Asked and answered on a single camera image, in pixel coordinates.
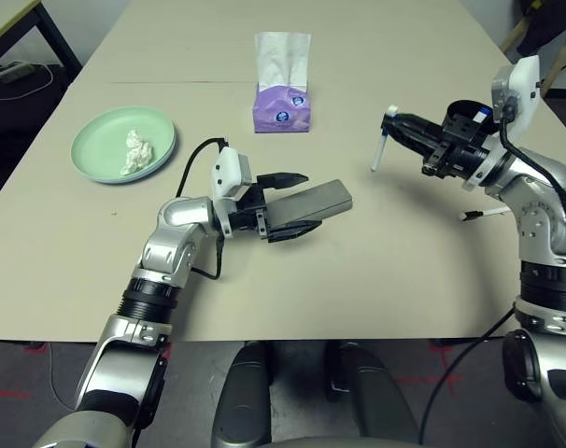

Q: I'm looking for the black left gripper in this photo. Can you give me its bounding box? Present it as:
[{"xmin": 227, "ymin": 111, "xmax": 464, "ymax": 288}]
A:
[{"xmin": 227, "ymin": 172, "xmax": 324, "ymax": 245}]

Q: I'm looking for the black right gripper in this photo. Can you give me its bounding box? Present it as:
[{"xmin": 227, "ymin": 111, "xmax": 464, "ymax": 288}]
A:
[{"xmin": 383, "ymin": 112, "xmax": 493, "ymax": 179}]

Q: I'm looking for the grey glasses case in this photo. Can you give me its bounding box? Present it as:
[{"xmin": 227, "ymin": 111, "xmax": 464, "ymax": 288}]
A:
[{"xmin": 263, "ymin": 179, "xmax": 354, "ymax": 234}]

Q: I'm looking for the white pen black cap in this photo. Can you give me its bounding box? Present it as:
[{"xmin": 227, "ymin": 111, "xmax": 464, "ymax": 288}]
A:
[{"xmin": 459, "ymin": 209, "xmax": 511, "ymax": 221}]

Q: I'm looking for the light green plate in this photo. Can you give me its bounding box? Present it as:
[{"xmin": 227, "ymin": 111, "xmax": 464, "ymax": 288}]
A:
[{"xmin": 70, "ymin": 105, "xmax": 177, "ymax": 184}]

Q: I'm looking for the black plastic cup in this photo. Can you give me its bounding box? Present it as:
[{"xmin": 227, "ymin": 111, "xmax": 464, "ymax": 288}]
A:
[{"xmin": 446, "ymin": 99, "xmax": 495, "ymax": 136}]

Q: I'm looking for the purple tissue pack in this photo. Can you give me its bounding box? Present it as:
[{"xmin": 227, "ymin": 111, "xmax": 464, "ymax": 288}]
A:
[{"xmin": 252, "ymin": 83, "xmax": 312, "ymax": 134}]

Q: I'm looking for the white upright tissue sheet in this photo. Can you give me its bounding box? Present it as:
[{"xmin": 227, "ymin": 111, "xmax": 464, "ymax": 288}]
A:
[{"xmin": 253, "ymin": 31, "xmax": 312, "ymax": 92}]

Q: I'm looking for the wooden stool green seat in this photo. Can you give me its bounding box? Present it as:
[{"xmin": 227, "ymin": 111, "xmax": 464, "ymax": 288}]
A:
[{"xmin": 500, "ymin": 18, "xmax": 566, "ymax": 92}]

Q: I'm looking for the dark jacket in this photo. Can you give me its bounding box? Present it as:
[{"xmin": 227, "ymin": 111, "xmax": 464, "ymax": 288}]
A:
[{"xmin": 518, "ymin": 0, "xmax": 566, "ymax": 55}]

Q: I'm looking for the grey robot left leg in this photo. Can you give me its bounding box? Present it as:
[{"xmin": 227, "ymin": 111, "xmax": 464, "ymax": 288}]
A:
[{"xmin": 210, "ymin": 341, "xmax": 274, "ymax": 447}]

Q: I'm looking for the grey robot leg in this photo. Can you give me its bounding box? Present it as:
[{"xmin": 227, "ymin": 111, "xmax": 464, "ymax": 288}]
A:
[
  {"xmin": 327, "ymin": 341, "xmax": 417, "ymax": 442},
  {"xmin": 210, "ymin": 341, "xmax": 274, "ymax": 447}
]

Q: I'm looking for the grey robot right leg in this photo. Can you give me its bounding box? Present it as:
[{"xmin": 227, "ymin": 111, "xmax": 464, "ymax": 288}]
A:
[{"xmin": 327, "ymin": 341, "xmax": 417, "ymax": 442}]

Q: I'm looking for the black table foot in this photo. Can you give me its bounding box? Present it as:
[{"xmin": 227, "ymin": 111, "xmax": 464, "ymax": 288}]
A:
[{"xmin": 430, "ymin": 338, "xmax": 503, "ymax": 347}]

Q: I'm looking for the grey power strip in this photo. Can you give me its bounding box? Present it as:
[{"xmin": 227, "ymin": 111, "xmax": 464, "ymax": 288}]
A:
[{"xmin": 0, "ymin": 63, "xmax": 35, "ymax": 80}]

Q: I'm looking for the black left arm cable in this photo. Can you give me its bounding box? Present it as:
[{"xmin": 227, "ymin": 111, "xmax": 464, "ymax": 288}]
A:
[{"xmin": 177, "ymin": 136, "xmax": 231, "ymax": 281}]

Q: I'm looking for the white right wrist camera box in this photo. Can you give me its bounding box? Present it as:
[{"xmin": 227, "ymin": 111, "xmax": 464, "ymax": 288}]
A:
[{"xmin": 462, "ymin": 54, "xmax": 541, "ymax": 190}]

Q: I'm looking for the white looped floor cable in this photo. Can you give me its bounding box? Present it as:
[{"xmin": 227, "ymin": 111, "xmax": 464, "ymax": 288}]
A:
[{"xmin": 0, "ymin": 63, "xmax": 54, "ymax": 102}]

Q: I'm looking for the beige side table black frame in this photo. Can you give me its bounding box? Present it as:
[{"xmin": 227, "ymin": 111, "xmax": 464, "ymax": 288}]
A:
[{"xmin": 0, "ymin": 0, "xmax": 83, "ymax": 80}]

